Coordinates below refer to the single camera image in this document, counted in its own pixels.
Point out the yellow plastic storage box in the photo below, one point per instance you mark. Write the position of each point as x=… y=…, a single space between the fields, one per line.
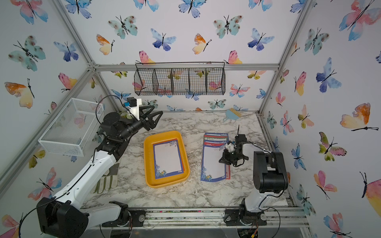
x=149 y=160

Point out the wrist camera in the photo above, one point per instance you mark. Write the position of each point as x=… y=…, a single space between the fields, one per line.
x=230 y=146
x=133 y=107

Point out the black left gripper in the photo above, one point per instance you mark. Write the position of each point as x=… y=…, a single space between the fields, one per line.
x=149 y=124

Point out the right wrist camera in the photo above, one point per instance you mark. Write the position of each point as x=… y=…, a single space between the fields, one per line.
x=230 y=146

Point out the red tulip stationery paper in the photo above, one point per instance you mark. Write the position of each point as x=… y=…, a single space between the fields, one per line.
x=216 y=136

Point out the red stationery paper bottom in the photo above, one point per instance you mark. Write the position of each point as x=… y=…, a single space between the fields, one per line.
x=228 y=172

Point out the white mesh wall basket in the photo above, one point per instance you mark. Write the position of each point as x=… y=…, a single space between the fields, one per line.
x=70 y=131

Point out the blue stationery paper bottom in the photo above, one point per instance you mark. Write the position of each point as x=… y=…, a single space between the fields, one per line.
x=211 y=169

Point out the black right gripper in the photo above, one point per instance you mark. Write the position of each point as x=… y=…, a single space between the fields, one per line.
x=224 y=158

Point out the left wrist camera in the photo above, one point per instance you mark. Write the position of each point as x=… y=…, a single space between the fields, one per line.
x=133 y=107

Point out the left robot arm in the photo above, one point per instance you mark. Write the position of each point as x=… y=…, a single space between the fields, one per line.
x=62 y=216

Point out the black wire wall basket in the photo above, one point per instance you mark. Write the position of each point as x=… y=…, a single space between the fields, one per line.
x=180 y=78

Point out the white green work glove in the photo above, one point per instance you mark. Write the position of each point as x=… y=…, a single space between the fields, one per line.
x=108 y=181

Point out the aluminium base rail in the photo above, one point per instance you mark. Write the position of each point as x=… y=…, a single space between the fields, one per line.
x=277 y=218

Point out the blue floral stationery paper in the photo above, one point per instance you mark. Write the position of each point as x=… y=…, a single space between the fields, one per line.
x=217 y=134

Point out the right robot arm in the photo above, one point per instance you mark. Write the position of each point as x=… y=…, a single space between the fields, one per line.
x=269 y=177

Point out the small blue dustpan brush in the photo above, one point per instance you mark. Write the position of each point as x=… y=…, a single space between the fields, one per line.
x=232 y=114

